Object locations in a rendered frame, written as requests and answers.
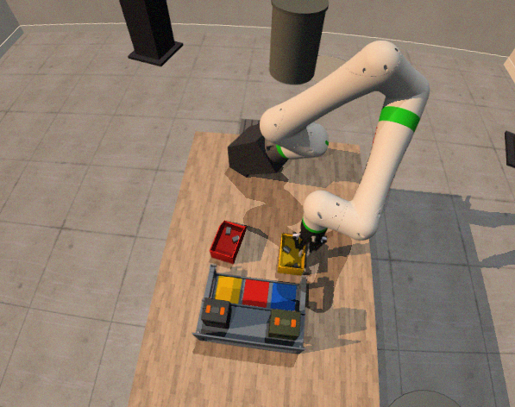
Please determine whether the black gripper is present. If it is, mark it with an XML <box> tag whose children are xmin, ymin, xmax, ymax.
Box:
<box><xmin>292</xmin><ymin>231</ymin><xmax>327</xmax><ymax>258</ymax></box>

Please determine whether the yellow bin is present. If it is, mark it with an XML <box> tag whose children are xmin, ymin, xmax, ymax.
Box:
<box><xmin>278</xmin><ymin>234</ymin><xmax>305</xmax><ymax>276</ymax></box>

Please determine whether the red bin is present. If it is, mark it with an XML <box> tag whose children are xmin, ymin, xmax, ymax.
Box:
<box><xmin>210</xmin><ymin>220</ymin><xmax>246</xmax><ymax>264</ymax></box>

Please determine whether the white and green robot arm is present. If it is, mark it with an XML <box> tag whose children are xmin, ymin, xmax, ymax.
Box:
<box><xmin>260</xmin><ymin>41</ymin><xmax>430</xmax><ymax>242</ymax></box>

